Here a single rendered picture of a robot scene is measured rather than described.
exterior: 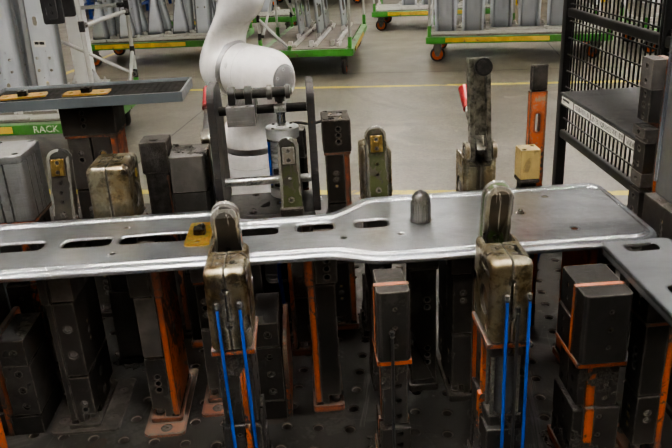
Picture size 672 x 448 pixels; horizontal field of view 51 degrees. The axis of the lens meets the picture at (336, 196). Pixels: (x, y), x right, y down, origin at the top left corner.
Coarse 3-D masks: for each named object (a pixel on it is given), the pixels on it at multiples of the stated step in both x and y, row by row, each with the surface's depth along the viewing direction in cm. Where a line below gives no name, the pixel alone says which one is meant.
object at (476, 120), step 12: (468, 60) 116; (480, 60) 113; (468, 72) 116; (480, 72) 113; (468, 84) 117; (480, 84) 117; (468, 96) 117; (480, 96) 117; (468, 108) 118; (480, 108) 118; (468, 120) 118; (480, 120) 118; (468, 132) 119; (480, 132) 119
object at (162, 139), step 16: (144, 144) 121; (160, 144) 121; (144, 160) 122; (160, 160) 122; (160, 176) 124; (160, 192) 125; (160, 208) 126; (176, 240) 128; (176, 272) 130; (192, 336) 135
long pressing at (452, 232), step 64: (448, 192) 117; (512, 192) 117; (576, 192) 115; (0, 256) 103; (64, 256) 102; (128, 256) 101; (192, 256) 100; (256, 256) 100; (320, 256) 99; (384, 256) 97; (448, 256) 97
